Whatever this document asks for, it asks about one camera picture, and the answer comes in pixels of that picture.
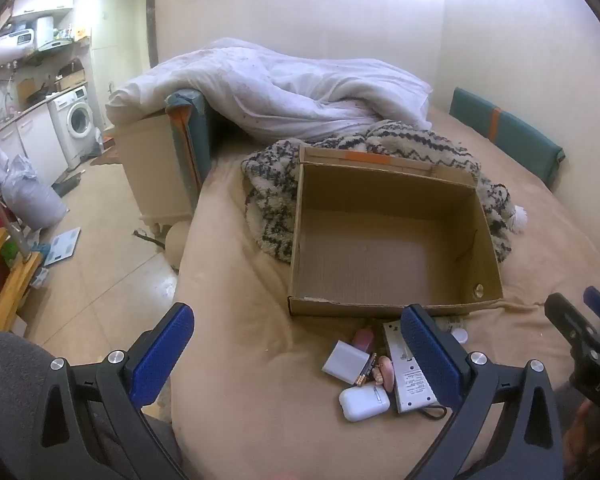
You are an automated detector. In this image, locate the white earbuds case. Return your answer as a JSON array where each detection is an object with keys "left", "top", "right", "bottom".
[{"left": 338, "top": 384, "right": 391, "bottom": 422}]

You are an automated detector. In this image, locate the white duvet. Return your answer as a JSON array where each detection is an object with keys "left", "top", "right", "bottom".
[{"left": 105, "top": 37, "right": 433, "bottom": 143}]

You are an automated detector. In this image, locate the white washing machine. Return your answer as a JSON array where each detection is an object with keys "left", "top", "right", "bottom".
[{"left": 46, "top": 86, "right": 97, "bottom": 168}]

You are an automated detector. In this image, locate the person's right hand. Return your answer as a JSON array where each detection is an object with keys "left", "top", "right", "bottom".
[{"left": 562, "top": 400, "right": 600, "bottom": 480}]

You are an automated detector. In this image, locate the white charger cube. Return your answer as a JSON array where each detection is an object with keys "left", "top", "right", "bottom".
[{"left": 321, "top": 340, "right": 372, "bottom": 385}]

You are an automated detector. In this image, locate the white stuffed bag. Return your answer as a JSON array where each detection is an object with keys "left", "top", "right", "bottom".
[{"left": 0, "top": 155, "right": 68, "bottom": 228}]

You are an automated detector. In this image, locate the cream bedside cabinet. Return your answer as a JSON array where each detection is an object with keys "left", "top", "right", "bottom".
[{"left": 111, "top": 110, "right": 203, "bottom": 236}]

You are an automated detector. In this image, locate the white pill bottle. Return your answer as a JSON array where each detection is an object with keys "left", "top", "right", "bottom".
[{"left": 439, "top": 316, "right": 470, "bottom": 345}]

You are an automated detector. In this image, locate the cardboard box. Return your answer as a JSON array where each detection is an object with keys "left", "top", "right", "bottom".
[{"left": 286, "top": 142, "right": 505, "bottom": 318}]

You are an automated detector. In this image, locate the white remote control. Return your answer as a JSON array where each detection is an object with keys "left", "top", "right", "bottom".
[{"left": 383, "top": 321, "right": 438, "bottom": 415}]

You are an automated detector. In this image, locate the white wall cabinet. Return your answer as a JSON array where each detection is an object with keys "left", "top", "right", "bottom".
[{"left": 11, "top": 0, "right": 76, "bottom": 16}]

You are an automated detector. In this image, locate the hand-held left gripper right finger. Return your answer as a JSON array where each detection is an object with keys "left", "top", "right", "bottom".
[{"left": 400, "top": 304, "right": 566, "bottom": 480}]

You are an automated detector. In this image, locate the black patterned fuzzy blanket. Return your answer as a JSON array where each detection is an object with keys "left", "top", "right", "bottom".
[{"left": 241, "top": 120, "right": 530, "bottom": 265}]

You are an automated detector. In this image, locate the black gold battery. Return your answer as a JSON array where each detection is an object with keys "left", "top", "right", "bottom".
[{"left": 355, "top": 352, "right": 378, "bottom": 387}]

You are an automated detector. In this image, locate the white kitchen counter cabinet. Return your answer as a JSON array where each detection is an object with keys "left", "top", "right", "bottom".
[{"left": 0, "top": 102, "right": 70, "bottom": 186}]

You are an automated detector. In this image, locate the pink lip balm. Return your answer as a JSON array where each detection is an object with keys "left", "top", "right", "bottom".
[{"left": 351, "top": 327, "right": 376, "bottom": 353}]

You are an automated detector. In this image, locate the yellow wooden chair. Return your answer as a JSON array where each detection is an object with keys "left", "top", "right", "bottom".
[{"left": 0, "top": 227, "right": 43, "bottom": 333}]

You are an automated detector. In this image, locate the beige ball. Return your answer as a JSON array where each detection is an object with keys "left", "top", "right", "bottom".
[{"left": 164, "top": 220, "right": 193, "bottom": 273}]

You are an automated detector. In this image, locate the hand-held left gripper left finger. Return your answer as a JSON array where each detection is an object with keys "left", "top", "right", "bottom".
[{"left": 30, "top": 302, "right": 196, "bottom": 480}]

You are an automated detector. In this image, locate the pink hair clip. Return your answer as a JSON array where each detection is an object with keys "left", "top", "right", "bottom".
[{"left": 371, "top": 355, "right": 396, "bottom": 392}]

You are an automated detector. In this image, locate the teal cushion orange stripe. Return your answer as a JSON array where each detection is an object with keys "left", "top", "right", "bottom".
[
  {"left": 164, "top": 89, "right": 216, "bottom": 191},
  {"left": 449, "top": 86, "right": 566, "bottom": 191}
]

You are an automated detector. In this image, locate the white bathroom scale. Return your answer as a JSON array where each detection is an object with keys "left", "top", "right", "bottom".
[{"left": 42, "top": 226, "right": 82, "bottom": 266}]

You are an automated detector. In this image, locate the white water heater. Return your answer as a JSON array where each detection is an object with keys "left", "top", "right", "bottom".
[{"left": 0, "top": 30, "right": 36, "bottom": 71}]

